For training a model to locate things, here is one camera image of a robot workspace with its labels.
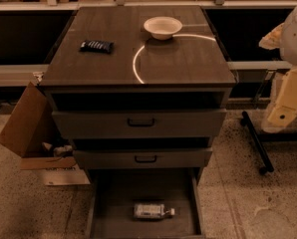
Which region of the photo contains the clear blue plastic bottle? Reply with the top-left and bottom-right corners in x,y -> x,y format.
134,203 -> 175,220

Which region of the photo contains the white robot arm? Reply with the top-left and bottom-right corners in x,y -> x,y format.
259,6 -> 297,133

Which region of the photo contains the dark wooden drawer cabinet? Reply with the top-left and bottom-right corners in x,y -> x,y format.
39,5 -> 238,184

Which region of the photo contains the top grey drawer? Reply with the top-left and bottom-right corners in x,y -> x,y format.
52,109 -> 226,139

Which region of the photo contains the grey drawer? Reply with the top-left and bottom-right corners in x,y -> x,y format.
52,109 -> 226,139
74,148 -> 212,169

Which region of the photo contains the middle grey drawer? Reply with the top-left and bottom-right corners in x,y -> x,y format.
74,148 -> 212,169

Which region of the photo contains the open bottom drawer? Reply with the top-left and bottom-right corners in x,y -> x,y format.
86,168 -> 205,239

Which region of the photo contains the dark snack packet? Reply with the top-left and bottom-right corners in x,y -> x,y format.
80,40 -> 114,54

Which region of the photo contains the white bowl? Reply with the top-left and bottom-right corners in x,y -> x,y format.
144,17 -> 182,40

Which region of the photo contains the black metal bar stand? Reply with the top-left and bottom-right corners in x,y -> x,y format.
240,112 -> 274,175

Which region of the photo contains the white paper sheet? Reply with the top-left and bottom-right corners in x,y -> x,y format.
37,165 -> 90,186

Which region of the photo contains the brown cardboard box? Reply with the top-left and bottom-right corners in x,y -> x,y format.
0,83 -> 76,170

